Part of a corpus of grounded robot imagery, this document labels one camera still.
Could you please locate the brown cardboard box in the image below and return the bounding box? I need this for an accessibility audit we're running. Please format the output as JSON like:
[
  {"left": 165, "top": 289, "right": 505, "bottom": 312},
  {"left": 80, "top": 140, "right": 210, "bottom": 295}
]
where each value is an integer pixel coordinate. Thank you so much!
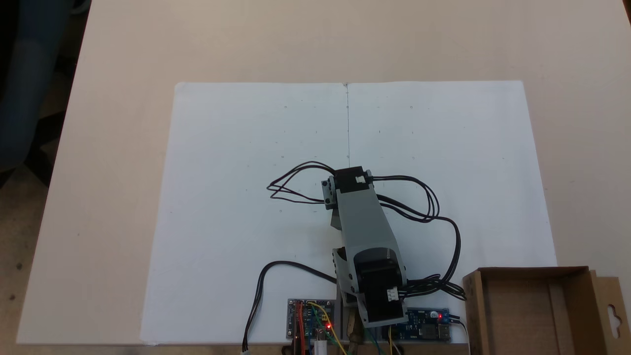
[{"left": 462, "top": 266, "right": 631, "bottom": 355}]

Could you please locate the black gripper motor cable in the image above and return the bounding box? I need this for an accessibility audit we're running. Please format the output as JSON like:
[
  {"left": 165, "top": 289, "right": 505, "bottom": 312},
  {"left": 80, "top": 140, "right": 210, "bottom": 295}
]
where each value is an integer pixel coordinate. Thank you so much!
[{"left": 266, "top": 161, "right": 337, "bottom": 204}]

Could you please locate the white paper sheet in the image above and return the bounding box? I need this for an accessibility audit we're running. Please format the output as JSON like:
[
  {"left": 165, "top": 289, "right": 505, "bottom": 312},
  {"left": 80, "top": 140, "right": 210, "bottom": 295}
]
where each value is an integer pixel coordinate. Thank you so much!
[
  {"left": 347, "top": 80, "right": 558, "bottom": 343},
  {"left": 140, "top": 82, "right": 349, "bottom": 345}
]

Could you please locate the red wire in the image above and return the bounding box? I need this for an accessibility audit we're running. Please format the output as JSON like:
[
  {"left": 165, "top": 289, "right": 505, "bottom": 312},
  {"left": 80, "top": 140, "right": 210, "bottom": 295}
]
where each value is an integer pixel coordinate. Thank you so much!
[{"left": 295, "top": 302, "right": 306, "bottom": 355}]

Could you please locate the grey circuit board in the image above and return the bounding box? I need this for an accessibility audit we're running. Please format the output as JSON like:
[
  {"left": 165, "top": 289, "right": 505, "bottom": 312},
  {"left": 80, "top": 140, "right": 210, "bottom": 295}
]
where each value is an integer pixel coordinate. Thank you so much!
[{"left": 287, "top": 298, "right": 336, "bottom": 341}]

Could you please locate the black cable with white plug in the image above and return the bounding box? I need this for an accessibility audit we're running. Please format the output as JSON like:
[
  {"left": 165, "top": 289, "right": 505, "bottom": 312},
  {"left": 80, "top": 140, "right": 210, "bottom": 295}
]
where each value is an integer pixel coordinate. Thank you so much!
[{"left": 242, "top": 260, "right": 338, "bottom": 355}]

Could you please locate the blue circuit board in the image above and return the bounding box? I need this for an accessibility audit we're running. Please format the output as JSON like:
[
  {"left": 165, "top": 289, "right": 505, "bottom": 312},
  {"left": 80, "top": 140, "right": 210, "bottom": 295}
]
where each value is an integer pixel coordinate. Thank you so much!
[{"left": 389, "top": 308, "right": 452, "bottom": 342}]

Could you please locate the black elbow motor cable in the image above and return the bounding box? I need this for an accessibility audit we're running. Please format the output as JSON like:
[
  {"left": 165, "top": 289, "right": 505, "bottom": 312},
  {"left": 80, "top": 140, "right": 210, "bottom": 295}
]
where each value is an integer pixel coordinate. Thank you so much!
[{"left": 370, "top": 175, "right": 466, "bottom": 300}]

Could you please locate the yellow wire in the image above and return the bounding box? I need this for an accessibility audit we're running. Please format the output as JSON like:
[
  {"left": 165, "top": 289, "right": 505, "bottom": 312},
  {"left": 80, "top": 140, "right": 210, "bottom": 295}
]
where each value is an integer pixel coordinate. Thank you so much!
[{"left": 308, "top": 302, "right": 348, "bottom": 355}]

